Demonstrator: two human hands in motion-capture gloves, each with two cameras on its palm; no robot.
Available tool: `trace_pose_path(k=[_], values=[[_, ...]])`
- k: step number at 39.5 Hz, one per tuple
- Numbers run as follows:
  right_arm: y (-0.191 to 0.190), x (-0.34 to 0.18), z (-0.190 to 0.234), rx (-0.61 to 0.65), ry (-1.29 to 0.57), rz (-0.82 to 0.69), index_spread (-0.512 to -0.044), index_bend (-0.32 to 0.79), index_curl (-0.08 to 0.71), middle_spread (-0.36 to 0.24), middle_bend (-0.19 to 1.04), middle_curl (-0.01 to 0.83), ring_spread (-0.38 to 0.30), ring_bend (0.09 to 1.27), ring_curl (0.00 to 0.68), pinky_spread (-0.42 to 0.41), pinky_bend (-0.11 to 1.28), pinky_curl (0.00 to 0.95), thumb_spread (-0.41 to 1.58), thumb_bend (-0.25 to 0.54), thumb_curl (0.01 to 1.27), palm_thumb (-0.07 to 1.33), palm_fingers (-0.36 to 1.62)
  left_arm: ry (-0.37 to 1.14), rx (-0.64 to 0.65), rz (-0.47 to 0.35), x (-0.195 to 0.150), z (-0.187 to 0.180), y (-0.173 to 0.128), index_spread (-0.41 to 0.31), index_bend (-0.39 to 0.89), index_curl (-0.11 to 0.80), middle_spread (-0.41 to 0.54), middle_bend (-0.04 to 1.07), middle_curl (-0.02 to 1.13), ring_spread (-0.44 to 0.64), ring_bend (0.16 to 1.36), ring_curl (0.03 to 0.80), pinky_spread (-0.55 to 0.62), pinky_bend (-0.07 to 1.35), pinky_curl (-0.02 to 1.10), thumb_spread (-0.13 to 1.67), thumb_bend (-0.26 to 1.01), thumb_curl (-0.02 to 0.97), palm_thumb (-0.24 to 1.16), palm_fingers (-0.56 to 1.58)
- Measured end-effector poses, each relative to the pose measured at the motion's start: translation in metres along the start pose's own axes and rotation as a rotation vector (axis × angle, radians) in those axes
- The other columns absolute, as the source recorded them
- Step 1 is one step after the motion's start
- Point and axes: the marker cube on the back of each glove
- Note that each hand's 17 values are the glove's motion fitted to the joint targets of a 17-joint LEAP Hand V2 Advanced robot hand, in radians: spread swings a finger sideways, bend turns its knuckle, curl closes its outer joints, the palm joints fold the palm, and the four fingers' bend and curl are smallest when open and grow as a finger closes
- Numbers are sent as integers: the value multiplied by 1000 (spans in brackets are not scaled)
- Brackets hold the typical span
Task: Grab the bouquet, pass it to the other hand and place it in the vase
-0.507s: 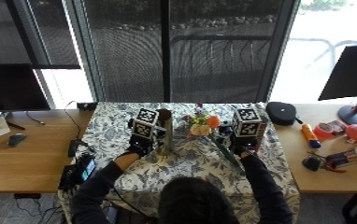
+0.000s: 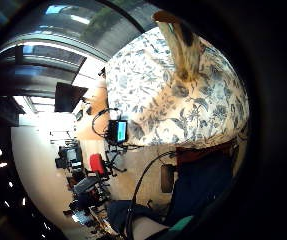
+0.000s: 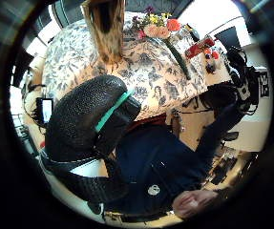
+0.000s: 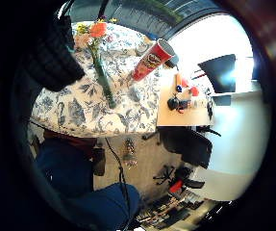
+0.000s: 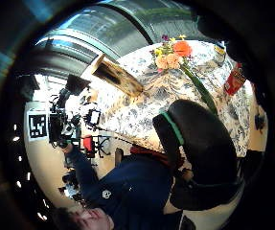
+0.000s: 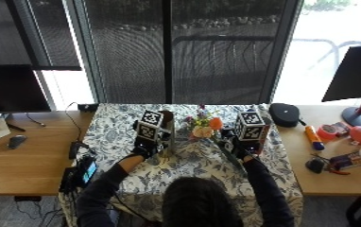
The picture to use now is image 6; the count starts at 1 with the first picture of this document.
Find black monitor with red stand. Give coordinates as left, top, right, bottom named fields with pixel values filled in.
left=320, top=43, right=361, bottom=134

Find red-handled pliers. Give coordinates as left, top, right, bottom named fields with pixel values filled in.
left=327, top=167, right=351, bottom=177

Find small black box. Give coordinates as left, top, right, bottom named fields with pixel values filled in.
left=77, top=102, right=101, bottom=113

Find black cable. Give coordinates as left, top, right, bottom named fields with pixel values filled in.
left=62, top=101, right=85, bottom=144

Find mixed flower bouquet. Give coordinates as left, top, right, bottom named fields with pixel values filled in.
left=183, top=104, right=247, bottom=171

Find person's right hand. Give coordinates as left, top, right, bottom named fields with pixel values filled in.
left=219, top=126, right=270, bottom=161

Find white marker cube glove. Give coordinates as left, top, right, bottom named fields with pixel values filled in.
left=135, top=109, right=165, bottom=142
left=234, top=111, right=267, bottom=142

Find orange glue stick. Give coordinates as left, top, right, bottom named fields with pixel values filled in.
left=304, top=124, right=327, bottom=151

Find purple packet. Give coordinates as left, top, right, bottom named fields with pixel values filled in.
left=327, top=151, right=361, bottom=172

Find white marker cube right glove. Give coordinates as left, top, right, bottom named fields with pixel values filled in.
left=234, top=111, right=267, bottom=142

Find small black pouch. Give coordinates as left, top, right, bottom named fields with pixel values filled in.
left=304, top=156, right=327, bottom=175

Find black computer mouse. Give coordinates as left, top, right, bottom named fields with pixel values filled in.
left=6, top=133, right=29, bottom=150

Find black zip case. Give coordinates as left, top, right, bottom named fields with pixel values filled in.
left=267, top=102, right=307, bottom=129

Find black device box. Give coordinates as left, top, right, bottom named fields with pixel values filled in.
left=57, top=166, right=83, bottom=194

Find phone with lit screen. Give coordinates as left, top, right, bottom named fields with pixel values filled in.
left=78, top=159, right=101, bottom=185

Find person's left hand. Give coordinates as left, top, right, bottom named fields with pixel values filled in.
left=130, top=120, right=173, bottom=161

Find white marker cube left glove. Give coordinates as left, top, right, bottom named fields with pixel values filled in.
left=135, top=109, right=165, bottom=142

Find red tape roll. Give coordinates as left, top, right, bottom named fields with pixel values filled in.
left=315, top=124, right=339, bottom=142

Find black power adapter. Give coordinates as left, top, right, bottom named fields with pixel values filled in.
left=67, top=141, right=91, bottom=161

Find the person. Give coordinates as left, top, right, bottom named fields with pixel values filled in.
left=75, top=153, right=298, bottom=227

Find blue floral tablecloth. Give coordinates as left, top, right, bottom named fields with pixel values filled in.
left=57, top=102, right=304, bottom=227

